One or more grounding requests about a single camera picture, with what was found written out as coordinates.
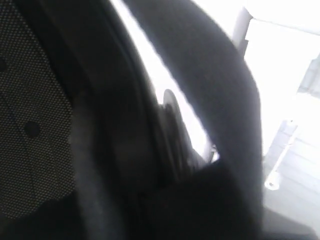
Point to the black helmet with tinted visor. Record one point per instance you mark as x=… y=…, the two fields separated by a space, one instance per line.
x=86 y=152

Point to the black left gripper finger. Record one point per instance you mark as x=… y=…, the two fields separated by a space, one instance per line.
x=224 y=200

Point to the white metal frame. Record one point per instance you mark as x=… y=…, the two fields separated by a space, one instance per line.
x=279 y=58

